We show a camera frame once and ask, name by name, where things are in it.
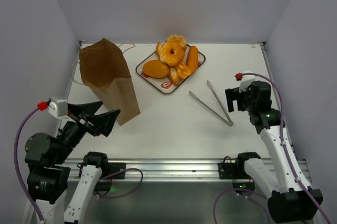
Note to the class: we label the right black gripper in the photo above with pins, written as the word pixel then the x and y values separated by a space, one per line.
pixel 235 97

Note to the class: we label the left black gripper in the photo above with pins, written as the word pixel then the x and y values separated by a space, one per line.
pixel 102 123

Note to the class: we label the brown paper bag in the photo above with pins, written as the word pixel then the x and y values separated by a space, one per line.
pixel 104 70

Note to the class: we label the orange fake bread roll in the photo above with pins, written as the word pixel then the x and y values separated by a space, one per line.
pixel 192 59

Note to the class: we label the oval orange fake bun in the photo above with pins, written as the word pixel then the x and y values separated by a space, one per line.
pixel 155 69

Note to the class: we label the fake braided bread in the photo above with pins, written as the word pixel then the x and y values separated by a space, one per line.
pixel 182 70

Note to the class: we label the fake ring doughnut bread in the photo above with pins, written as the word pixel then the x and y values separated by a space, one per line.
pixel 171 53

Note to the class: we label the fake baguette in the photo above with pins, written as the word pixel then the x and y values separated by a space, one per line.
pixel 173 76

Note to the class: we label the round fake bread bun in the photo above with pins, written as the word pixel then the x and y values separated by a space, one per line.
pixel 178 39

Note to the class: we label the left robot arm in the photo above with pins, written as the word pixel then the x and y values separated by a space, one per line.
pixel 48 179

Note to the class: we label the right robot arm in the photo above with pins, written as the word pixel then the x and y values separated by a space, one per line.
pixel 289 194

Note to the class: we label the strawberry print tray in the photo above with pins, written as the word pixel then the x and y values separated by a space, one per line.
pixel 163 85

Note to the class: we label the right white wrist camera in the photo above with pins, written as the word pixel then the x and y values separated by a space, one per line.
pixel 245 78

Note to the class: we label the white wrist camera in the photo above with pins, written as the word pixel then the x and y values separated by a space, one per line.
pixel 245 78
pixel 58 108

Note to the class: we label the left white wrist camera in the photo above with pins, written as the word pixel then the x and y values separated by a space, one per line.
pixel 58 108

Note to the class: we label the aluminium rail frame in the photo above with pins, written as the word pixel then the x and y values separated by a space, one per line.
pixel 172 170

